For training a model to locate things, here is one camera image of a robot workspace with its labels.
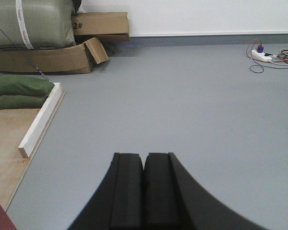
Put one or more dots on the green sandbag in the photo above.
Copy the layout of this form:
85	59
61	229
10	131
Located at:
21	101
24	85

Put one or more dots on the grey-green woven sack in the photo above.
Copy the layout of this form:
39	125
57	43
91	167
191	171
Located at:
36	24

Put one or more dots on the upper green sandbag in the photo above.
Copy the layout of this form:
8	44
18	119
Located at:
24	85

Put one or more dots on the white far edge rail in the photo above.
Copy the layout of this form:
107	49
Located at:
40	124

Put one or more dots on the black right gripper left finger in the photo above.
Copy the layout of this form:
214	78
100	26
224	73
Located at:
117	202

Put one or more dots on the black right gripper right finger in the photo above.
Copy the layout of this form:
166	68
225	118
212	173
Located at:
174	200

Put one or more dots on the closed cardboard box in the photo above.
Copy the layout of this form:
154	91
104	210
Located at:
106	26

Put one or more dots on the plywood base board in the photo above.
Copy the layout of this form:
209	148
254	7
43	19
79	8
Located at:
14	124

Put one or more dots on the white power strip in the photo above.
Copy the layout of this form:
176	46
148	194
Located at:
260	56

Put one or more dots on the purple plug adapter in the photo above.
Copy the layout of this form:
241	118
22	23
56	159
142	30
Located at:
260	49

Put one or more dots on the lower green sandbag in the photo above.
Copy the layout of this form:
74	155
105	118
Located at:
21	101

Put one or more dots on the open flat cardboard box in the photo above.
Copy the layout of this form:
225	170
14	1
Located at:
76	59

